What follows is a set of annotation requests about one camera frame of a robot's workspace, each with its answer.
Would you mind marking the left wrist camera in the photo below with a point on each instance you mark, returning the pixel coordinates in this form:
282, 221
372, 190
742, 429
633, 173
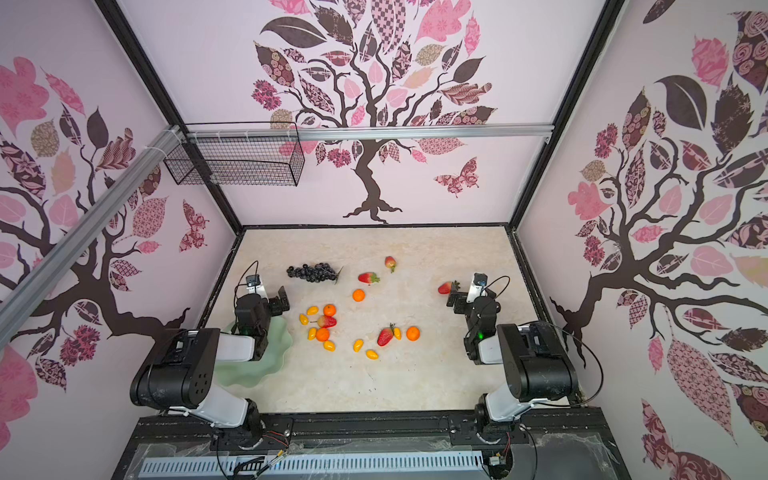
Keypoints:
255, 283

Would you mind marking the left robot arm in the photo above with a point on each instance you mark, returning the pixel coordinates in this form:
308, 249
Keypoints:
178, 373

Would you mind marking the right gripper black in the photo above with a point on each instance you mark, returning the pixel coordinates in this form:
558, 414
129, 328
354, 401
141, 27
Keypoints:
457, 300

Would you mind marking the orange bottom of cluster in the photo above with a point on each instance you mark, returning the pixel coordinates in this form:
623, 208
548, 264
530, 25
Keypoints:
322, 334

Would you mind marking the aluminium rail back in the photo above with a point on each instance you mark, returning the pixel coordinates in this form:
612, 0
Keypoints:
374, 133

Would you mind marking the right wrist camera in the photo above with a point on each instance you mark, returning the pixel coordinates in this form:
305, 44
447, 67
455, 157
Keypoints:
477, 287

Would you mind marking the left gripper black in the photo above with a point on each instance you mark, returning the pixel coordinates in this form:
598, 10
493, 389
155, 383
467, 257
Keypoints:
278, 301

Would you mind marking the black base frame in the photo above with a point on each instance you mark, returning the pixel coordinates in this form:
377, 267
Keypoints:
549, 443

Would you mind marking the aluminium rail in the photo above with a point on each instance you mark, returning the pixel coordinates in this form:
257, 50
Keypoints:
374, 133
20, 304

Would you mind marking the white vented cable duct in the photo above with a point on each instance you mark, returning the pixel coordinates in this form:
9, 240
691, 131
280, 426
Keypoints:
313, 466

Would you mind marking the orange front right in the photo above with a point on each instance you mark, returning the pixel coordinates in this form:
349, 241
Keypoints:
413, 333

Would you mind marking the light green wavy fruit bowl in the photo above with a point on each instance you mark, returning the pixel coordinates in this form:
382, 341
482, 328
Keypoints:
252, 373

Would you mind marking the dark fake grape bunch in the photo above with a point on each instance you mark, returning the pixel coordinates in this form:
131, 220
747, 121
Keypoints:
317, 273

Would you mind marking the strawberry in fruit cluster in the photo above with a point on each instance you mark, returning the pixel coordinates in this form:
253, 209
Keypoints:
326, 322

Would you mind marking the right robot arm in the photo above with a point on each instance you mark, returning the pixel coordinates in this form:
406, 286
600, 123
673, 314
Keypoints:
537, 371

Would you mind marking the black wire basket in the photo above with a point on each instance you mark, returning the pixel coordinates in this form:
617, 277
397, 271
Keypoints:
260, 153

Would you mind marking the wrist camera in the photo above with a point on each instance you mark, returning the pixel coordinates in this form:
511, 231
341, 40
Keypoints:
477, 287
255, 283

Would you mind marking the aluminium rail left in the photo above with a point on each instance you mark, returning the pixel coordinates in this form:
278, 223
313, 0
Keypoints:
20, 304

